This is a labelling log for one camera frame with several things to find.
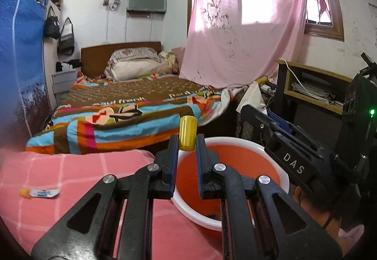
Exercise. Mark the black hanging bag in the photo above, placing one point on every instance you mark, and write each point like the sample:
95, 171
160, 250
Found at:
52, 25

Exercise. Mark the black mesh object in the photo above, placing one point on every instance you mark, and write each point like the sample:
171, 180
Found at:
247, 124

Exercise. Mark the dark clothes pile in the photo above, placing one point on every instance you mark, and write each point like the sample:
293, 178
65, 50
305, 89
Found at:
69, 64

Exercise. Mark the brown wooden headboard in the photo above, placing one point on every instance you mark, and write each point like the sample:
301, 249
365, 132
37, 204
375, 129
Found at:
94, 59

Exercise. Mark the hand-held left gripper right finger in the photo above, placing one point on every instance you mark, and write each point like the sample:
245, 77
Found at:
201, 171

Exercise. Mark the white plastic bag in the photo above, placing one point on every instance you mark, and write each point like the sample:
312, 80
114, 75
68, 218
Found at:
251, 97

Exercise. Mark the wall socket with plugs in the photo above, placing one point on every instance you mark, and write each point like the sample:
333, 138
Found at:
112, 0

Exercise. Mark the blue printed wardrobe cover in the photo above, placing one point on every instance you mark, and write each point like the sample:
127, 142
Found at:
20, 56

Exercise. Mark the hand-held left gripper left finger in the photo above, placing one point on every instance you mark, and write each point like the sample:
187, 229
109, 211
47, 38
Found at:
174, 171

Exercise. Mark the green wall panel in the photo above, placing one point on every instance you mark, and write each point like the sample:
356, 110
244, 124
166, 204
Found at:
146, 2

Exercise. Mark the pink floral curtain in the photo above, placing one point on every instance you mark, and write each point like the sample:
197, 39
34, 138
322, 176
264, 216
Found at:
241, 27

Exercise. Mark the colourful striped blanket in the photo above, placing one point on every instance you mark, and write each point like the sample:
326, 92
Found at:
117, 118

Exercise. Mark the person's right hand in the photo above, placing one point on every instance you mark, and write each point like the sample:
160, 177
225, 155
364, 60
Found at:
312, 210

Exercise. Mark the small white and orange tube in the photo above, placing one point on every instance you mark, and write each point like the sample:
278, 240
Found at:
44, 192

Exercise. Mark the floral pillow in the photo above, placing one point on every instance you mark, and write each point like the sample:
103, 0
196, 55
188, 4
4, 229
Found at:
132, 55

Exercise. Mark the stack of papers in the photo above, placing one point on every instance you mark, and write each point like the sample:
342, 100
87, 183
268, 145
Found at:
315, 90

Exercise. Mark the pink plaid bedsheet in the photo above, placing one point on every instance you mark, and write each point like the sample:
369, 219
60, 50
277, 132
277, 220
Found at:
59, 165

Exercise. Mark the orange basin with white rim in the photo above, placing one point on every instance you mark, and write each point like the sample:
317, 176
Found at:
235, 165

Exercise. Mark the grey hanging bag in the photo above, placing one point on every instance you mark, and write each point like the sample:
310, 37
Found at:
66, 40

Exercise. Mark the wooden shelf unit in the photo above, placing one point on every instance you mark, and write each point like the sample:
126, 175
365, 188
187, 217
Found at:
318, 69

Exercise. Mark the grey nightstand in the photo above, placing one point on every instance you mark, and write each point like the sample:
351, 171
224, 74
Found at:
63, 83

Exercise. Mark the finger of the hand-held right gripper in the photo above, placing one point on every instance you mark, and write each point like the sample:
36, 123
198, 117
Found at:
284, 123
257, 121

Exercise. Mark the yellow plastic bottle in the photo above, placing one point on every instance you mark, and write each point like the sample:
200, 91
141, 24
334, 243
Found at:
188, 133

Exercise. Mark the cream pillow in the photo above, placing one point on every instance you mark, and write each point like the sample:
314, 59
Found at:
138, 69

